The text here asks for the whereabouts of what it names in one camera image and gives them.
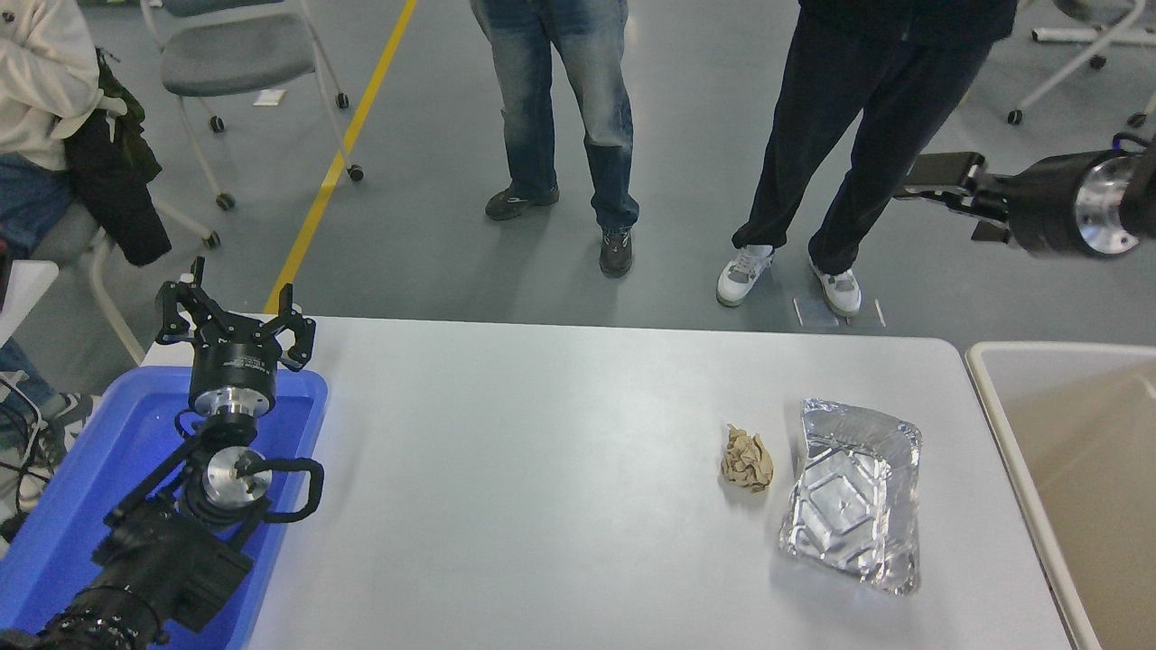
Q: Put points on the silver foil tray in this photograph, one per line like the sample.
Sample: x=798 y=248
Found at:
x=849 y=506

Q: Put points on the white-framed chair with casters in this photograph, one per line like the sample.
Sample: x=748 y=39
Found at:
x=1084 y=36

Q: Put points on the blue plastic tray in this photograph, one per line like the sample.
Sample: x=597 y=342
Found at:
x=54 y=542

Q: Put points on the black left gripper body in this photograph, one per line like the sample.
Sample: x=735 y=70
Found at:
x=231 y=361

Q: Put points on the clear floor plate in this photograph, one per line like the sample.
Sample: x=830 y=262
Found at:
x=878 y=314
x=813 y=312

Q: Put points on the large pale bin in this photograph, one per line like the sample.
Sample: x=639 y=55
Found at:
x=1084 y=469

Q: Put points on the small white table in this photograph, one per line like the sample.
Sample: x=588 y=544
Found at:
x=18 y=289

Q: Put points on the white paper scrap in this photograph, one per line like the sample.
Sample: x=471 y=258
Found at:
x=268 y=97

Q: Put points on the seated person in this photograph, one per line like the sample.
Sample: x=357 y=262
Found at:
x=45 y=81

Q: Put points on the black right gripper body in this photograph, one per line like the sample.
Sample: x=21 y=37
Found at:
x=1039 y=203

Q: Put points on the grey chair with casters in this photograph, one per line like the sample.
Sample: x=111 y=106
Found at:
x=235 y=54

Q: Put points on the crumpled tan paper ball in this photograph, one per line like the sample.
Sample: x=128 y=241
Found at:
x=746 y=460

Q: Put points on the standing person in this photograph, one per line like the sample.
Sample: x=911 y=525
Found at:
x=831 y=135
x=533 y=90

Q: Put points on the dark hanging jacket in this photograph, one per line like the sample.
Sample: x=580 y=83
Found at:
x=117 y=199

